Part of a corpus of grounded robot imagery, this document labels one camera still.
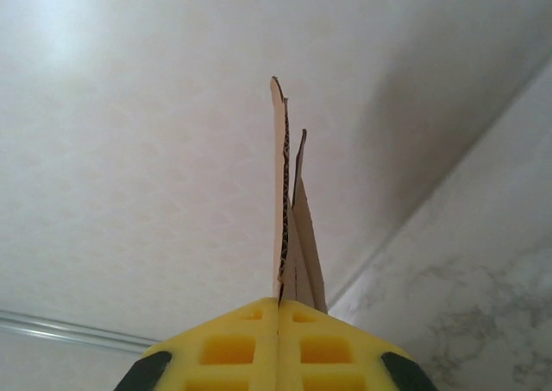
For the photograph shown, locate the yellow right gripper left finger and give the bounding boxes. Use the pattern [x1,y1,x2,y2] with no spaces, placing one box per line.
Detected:
[114,296,280,391]

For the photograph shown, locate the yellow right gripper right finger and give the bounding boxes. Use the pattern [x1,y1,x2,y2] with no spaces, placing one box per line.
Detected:
[278,300,432,391]

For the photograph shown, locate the brown cardboard box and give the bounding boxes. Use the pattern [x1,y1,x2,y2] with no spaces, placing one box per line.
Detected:
[270,75,330,315]

